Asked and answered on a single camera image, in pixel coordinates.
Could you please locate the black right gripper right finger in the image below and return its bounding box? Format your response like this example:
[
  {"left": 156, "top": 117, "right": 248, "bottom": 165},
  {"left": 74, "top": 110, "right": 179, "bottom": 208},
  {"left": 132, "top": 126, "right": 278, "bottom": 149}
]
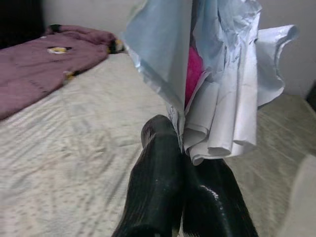
[{"left": 181, "top": 153, "right": 259, "bottom": 237}]

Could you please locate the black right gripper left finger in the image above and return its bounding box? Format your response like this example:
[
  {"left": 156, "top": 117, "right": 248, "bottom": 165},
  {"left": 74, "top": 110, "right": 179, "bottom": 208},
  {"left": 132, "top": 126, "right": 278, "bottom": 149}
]
[{"left": 111, "top": 115, "right": 185, "bottom": 237}]

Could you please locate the cream pillow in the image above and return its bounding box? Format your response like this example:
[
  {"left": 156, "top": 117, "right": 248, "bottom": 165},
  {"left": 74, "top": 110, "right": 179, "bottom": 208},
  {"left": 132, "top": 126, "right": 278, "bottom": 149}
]
[{"left": 281, "top": 154, "right": 316, "bottom": 237}]

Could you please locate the white paper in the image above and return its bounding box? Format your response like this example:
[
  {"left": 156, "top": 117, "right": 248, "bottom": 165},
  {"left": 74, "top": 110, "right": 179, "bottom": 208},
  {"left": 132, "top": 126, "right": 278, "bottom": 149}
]
[{"left": 122, "top": 0, "right": 301, "bottom": 166}]

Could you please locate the pink cartoon mouse blanket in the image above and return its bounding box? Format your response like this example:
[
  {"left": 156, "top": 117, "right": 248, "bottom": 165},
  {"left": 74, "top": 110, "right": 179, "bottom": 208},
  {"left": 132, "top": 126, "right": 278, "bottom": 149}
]
[{"left": 0, "top": 24, "right": 125, "bottom": 120}]

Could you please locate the white quilted mattress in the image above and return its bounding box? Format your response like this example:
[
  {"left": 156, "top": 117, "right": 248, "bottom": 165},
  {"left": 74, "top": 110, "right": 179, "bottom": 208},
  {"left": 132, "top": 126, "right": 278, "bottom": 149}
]
[{"left": 0, "top": 53, "right": 316, "bottom": 237}]

